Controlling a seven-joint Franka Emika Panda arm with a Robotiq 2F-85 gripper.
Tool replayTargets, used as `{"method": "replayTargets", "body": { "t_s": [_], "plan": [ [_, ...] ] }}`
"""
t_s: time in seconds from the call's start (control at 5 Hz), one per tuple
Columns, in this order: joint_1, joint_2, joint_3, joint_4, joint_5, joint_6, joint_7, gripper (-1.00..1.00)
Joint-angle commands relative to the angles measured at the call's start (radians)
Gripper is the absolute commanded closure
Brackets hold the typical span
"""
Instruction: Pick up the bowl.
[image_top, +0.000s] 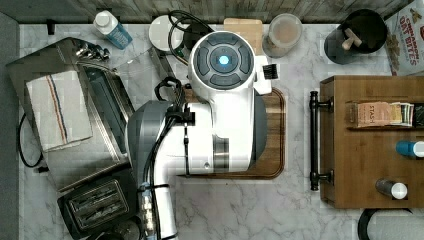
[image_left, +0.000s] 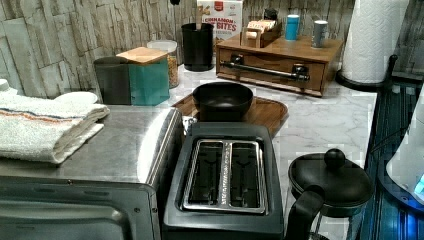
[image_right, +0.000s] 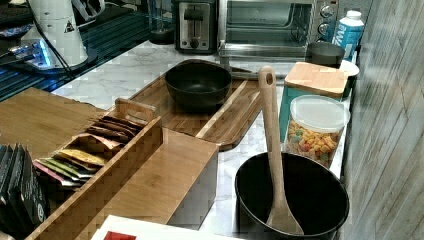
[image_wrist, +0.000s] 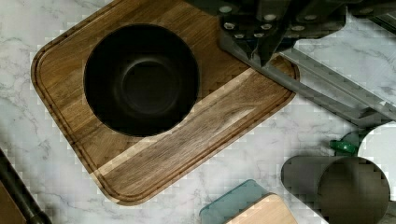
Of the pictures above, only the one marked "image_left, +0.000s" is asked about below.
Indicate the blue can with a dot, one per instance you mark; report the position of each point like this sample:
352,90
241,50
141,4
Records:
292,24

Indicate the cinnamon bites cereal box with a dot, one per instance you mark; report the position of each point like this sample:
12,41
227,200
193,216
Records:
224,15

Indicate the glass jar with cereal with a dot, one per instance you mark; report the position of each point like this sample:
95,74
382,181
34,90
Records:
170,47

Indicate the dark grey canister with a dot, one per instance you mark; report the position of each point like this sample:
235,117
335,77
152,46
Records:
113,78

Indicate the black paper towel holder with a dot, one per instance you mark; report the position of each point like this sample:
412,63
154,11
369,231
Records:
369,87

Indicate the small wooden tea bag caddy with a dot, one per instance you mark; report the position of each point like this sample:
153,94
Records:
261,32

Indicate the white paper towel roll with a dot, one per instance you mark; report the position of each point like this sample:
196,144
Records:
372,37

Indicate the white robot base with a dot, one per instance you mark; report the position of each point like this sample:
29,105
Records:
406,167

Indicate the folded white striped towel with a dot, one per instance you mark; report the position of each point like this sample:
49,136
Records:
44,130

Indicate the wooden drawer organizer box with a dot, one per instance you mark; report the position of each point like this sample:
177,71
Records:
286,65

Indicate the black utensil holder cup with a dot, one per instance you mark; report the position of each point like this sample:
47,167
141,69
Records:
197,47

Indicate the grey can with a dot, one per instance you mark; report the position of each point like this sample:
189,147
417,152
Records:
319,32

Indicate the black bowl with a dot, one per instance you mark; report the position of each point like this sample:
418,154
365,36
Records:
222,101

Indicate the wooden cutting board tray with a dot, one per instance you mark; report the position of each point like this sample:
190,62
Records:
269,113

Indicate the stainless toaster oven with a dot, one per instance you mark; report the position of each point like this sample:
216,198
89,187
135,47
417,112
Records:
112,188

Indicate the teal canister with wooden lid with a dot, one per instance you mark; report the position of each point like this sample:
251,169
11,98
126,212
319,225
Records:
148,76

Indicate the black two-slot toaster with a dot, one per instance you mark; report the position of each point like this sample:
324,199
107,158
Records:
225,185

